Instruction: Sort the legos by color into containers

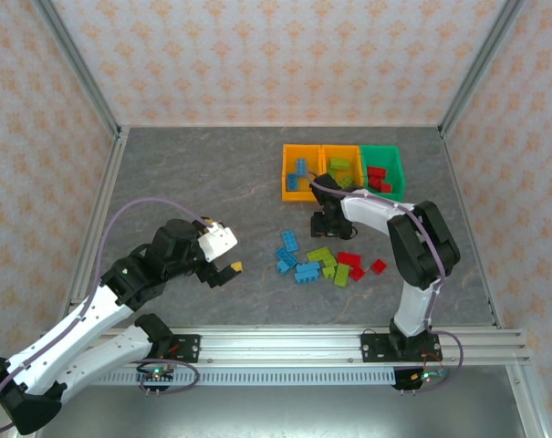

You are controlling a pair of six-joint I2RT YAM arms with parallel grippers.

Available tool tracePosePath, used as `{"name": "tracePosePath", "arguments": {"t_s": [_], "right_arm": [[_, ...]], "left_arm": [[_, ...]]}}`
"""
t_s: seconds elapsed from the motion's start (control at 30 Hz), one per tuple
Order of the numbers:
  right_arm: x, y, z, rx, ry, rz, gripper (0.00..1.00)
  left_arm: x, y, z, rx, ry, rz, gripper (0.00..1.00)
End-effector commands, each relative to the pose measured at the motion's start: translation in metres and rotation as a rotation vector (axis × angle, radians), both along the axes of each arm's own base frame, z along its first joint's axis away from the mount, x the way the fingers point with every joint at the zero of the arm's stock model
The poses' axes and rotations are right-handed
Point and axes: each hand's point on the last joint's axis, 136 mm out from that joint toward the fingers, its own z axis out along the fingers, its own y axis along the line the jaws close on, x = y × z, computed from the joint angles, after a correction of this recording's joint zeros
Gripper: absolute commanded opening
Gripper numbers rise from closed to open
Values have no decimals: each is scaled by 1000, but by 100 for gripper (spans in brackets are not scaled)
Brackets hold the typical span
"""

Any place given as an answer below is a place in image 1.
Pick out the orange plastic bin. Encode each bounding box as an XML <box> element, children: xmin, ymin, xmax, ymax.
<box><xmin>320</xmin><ymin>144</ymin><xmax>365</xmax><ymax>203</ymax></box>
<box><xmin>281</xmin><ymin>143</ymin><xmax>325</xmax><ymax>203</ymax></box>

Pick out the green plastic bin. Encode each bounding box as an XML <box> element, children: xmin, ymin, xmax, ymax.
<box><xmin>359</xmin><ymin>144</ymin><xmax>407</xmax><ymax>203</ymax></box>

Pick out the small circuit board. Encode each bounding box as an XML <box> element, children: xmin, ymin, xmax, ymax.
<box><xmin>137</xmin><ymin>367</ymin><xmax>176</xmax><ymax>383</ymax></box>
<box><xmin>410</xmin><ymin>369</ymin><xmax>451</xmax><ymax>385</ymax></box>

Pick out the brushed metal panel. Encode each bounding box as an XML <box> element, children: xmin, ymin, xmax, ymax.
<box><xmin>36</xmin><ymin>385</ymin><xmax>535</xmax><ymax>438</ymax></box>

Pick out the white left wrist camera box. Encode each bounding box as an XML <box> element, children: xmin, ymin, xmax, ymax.
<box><xmin>197</xmin><ymin>222</ymin><xmax>238</xmax><ymax>264</ymax></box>

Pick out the aluminum base rail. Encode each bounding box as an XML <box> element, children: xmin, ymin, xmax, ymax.
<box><xmin>31</xmin><ymin>326</ymin><xmax>532</xmax><ymax>367</ymax></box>

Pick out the aluminum side rail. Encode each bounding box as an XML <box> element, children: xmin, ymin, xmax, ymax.
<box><xmin>60</xmin><ymin>127</ymin><xmax>131</xmax><ymax>320</ymax></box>
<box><xmin>438</xmin><ymin>127</ymin><xmax>505</xmax><ymax>329</ymax></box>

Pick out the white slotted cable duct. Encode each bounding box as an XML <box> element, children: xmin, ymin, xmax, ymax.
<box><xmin>88</xmin><ymin>368</ymin><xmax>450</xmax><ymax>387</ymax></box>

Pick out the aluminum frame post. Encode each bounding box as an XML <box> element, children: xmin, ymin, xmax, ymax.
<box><xmin>31</xmin><ymin>0</ymin><xmax>124</xmax><ymax>139</ymax></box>
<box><xmin>439</xmin><ymin>0</ymin><xmax>530</xmax><ymax>139</ymax></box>

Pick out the aluminum lower frame rail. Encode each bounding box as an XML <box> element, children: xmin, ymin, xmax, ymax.
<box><xmin>505</xmin><ymin>364</ymin><xmax>550</xmax><ymax>438</ymax></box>

